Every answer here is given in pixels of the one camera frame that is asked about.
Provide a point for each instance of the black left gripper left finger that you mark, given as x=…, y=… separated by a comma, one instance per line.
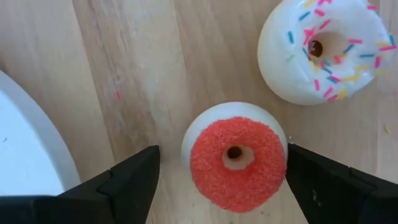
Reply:
x=130, y=186

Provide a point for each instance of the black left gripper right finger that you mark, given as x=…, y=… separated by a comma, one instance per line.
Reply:
x=335, y=196

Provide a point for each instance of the red sugar frosted donut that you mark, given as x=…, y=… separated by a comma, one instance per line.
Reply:
x=217, y=183

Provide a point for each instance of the white donut colourful sprinkles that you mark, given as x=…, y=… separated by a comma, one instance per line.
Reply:
x=280, y=62

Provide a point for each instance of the white round plate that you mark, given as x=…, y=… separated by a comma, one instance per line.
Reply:
x=25, y=155

